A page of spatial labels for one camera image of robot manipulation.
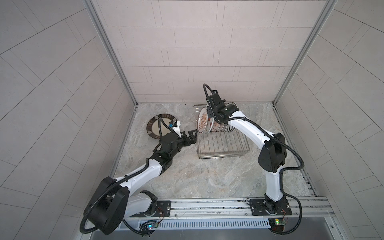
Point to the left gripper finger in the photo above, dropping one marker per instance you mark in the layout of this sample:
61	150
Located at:
188	141
193	135

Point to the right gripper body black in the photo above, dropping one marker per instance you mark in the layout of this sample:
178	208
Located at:
212	112

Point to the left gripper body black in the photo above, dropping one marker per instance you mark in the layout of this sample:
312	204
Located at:
178	145

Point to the white watermelon pattern plate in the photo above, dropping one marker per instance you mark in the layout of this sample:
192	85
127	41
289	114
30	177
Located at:
202	120

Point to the black white striped plate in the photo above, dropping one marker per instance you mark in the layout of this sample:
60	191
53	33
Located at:
229	127

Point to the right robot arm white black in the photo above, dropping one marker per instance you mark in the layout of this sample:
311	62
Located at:
272	155

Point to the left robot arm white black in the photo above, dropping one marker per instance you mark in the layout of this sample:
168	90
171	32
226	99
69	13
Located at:
116	199

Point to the orange sunburst plate front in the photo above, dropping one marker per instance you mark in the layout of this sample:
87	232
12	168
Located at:
213	126

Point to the orange pattern plate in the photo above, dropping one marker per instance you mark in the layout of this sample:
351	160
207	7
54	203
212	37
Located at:
224	129
219	128

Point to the rear black white plate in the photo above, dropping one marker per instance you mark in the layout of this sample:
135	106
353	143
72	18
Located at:
232	128

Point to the left circuit board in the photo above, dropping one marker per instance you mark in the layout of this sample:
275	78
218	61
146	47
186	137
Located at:
148	227

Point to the circuit board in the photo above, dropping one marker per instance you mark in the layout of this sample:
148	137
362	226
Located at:
148	227
277	225

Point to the left corner aluminium profile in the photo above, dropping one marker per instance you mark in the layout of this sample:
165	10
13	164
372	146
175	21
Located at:
107	44

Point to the corner aluminium profile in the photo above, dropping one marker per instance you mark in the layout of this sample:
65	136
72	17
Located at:
107	44
321	20

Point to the right circuit board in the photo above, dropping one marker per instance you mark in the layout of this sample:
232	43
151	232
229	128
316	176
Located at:
277	225

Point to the right corner aluminium profile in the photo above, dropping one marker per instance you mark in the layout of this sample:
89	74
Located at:
321	20

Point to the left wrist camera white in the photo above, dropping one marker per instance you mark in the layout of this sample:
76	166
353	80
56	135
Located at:
175	126

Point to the metal wire dish rack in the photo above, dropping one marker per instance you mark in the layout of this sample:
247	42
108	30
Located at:
219	145

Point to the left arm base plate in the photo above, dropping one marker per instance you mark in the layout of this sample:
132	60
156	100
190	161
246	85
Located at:
162	209

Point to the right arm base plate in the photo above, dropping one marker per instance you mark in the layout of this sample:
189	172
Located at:
264	207

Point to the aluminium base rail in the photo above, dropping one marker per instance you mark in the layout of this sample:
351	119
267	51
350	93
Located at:
237	208

